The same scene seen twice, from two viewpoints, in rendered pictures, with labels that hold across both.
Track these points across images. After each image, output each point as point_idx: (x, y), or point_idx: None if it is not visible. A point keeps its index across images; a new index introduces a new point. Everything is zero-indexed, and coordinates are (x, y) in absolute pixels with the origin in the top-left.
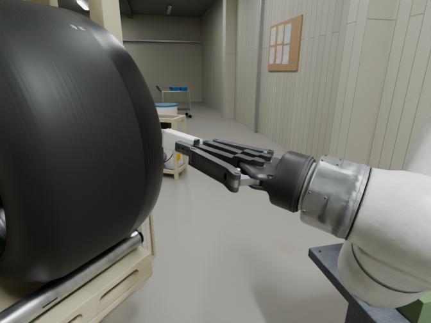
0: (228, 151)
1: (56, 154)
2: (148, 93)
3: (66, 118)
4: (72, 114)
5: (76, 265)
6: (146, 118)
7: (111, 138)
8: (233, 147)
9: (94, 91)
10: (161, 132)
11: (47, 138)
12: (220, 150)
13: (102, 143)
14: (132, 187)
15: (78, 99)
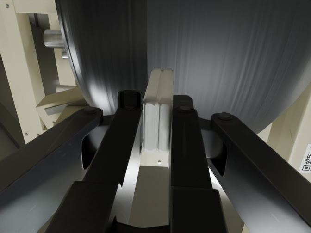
0: (131, 201)
1: (305, 50)
2: (102, 96)
3: (266, 90)
4: (254, 93)
5: None
6: (125, 68)
7: (212, 53)
8: (66, 188)
9: (204, 108)
10: (81, 32)
11: (301, 70)
12: (135, 178)
13: (233, 50)
14: None
15: (233, 105)
